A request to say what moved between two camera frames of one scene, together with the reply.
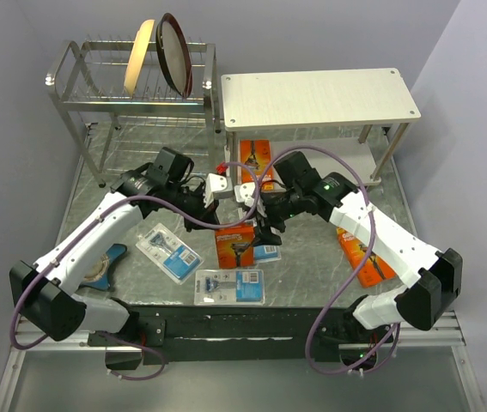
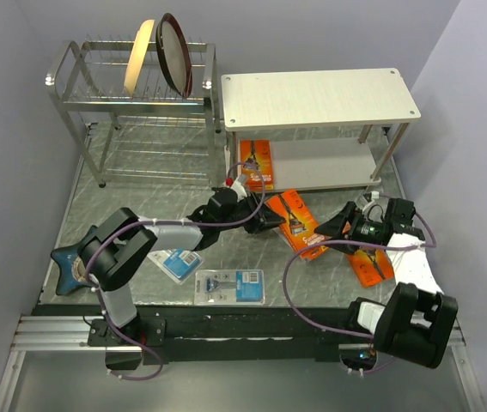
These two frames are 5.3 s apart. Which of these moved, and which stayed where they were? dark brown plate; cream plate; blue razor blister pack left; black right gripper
Moved: black right gripper
Stayed: blue razor blister pack left; cream plate; dark brown plate
